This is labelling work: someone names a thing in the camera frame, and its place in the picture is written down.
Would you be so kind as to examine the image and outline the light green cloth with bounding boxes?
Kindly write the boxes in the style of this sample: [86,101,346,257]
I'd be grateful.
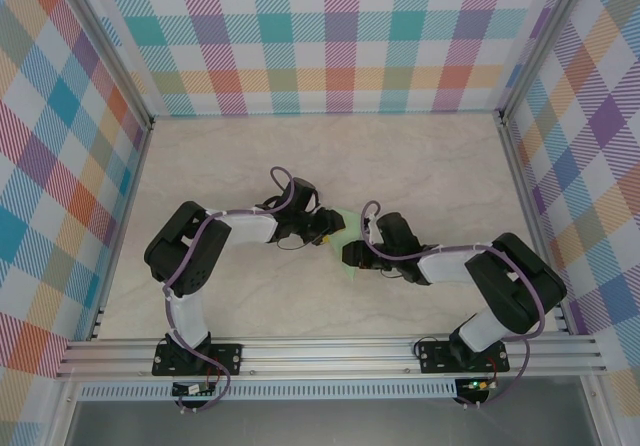
[327,207,374,283]

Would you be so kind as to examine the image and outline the grey metal shelf plate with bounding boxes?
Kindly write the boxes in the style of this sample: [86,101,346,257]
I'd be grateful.
[64,399,601,446]

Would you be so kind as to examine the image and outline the small left circuit board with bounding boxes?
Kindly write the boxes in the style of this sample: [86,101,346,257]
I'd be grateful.
[171,382,217,398]

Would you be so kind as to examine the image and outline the thin black left gripper cable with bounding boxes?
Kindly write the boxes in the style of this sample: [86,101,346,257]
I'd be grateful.
[277,235,314,251]

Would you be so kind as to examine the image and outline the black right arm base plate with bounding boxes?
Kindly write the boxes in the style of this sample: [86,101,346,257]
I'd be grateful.
[418,338,510,375]

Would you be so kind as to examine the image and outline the aluminium mounting rail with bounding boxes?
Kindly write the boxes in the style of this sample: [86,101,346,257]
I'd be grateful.
[55,333,609,380]

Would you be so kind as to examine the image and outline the slotted grey cable duct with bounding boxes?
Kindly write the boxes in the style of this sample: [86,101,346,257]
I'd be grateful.
[78,379,459,401]

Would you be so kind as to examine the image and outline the aluminium side rail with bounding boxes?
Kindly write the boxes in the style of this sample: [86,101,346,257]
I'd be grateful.
[87,123,154,342]
[497,113,571,337]

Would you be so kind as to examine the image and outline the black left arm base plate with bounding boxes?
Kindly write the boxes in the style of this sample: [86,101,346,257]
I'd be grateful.
[152,343,244,378]

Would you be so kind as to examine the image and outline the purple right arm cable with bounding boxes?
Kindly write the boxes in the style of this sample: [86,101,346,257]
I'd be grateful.
[361,200,547,410]

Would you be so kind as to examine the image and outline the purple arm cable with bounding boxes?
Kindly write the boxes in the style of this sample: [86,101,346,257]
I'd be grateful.
[361,200,547,410]
[164,166,296,413]

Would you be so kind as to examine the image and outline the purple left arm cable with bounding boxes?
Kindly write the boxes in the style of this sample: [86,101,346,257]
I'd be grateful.
[164,166,296,413]

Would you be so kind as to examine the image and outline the aluminium frame leg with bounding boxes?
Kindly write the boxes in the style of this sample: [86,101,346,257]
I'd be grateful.
[582,375,609,446]
[47,379,84,446]

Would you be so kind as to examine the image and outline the aluminium frame post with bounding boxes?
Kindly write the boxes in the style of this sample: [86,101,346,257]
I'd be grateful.
[499,0,589,125]
[52,0,156,130]

